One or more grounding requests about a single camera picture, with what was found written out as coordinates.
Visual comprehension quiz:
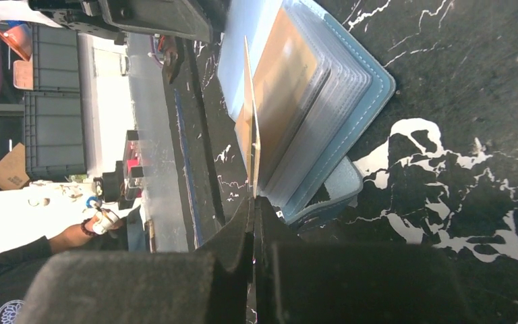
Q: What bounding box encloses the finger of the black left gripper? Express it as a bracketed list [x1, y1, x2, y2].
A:
[99, 0, 230, 43]

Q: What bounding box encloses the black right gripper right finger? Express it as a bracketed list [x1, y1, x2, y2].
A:
[255, 198, 469, 323]

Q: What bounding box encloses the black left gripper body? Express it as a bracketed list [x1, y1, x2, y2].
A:
[28, 0, 127, 45]

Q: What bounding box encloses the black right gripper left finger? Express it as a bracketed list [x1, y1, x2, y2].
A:
[16, 198, 254, 323]

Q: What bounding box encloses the gold VIP credit card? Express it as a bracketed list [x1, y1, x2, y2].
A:
[235, 36, 261, 198]

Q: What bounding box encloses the light blue card holder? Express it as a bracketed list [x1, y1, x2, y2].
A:
[217, 1, 396, 229]

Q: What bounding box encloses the orange VIP credit card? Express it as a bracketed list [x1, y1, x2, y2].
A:
[253, 8, 318, 183]

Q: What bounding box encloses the grey plastic storage crate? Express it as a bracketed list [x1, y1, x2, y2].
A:
[24, 25, 87, 179]

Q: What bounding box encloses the person in black shirt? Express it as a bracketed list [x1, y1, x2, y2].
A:
[0, 215, 128, 323]

